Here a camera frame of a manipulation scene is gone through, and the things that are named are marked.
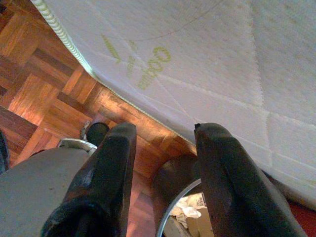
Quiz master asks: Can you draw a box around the white quilted mattress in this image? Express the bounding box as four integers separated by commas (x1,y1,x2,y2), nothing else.
31,0,316,210

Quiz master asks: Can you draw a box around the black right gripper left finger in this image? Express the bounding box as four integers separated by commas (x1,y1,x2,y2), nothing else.
40,122,138,237

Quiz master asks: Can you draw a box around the brown cardboard piece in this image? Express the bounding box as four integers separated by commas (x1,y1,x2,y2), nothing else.
186,207,214,237

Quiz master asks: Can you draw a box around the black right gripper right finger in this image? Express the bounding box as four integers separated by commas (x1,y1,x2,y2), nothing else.
194,122,309,237

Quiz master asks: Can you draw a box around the white crumpled paper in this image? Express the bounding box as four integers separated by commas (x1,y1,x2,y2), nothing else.
170,197,202,228

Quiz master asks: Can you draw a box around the black round trash bin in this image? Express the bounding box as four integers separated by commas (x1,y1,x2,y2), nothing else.
151,153,215,237

